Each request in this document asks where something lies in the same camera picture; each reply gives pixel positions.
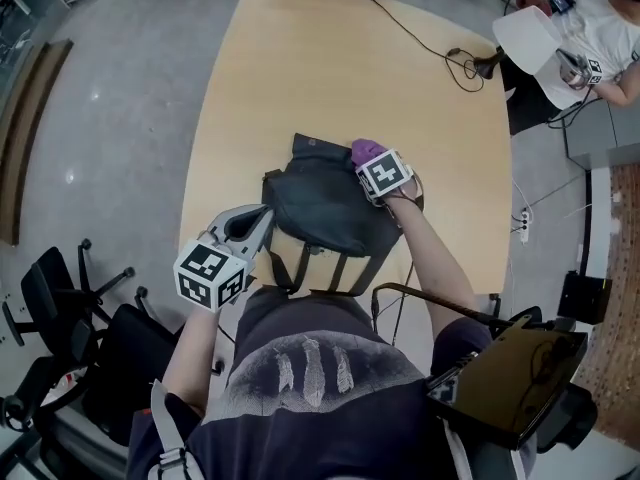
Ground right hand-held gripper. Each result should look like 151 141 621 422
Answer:
353 148 427 215

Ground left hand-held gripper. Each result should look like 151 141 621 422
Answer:
173 203 277 314

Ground purple cloth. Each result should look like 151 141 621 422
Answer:
351 137 387 168

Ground black fabric bag with straps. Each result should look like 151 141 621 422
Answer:
260 132 404 298

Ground person's left forearm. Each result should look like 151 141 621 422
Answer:
162 307 224 417

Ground person's right forearm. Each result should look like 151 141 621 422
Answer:
385 180 482 332

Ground person's dark printed shirt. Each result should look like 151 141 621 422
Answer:
127 285 544 480

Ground white shade table lamp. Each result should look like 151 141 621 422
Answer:
472 5 565 80

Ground grey metal cabinet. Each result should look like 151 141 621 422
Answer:
563 98 640 170

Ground black box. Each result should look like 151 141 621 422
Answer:
557 270 614 325

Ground wooden planks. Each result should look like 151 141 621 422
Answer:
0 37 75 247

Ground black chest-mounted device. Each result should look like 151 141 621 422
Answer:
424 312 590 450

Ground black lamp cable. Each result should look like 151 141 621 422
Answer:
362 0 501 93

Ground grey shoulder strap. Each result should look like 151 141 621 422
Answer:
149 378 207 480
442 425 484 480

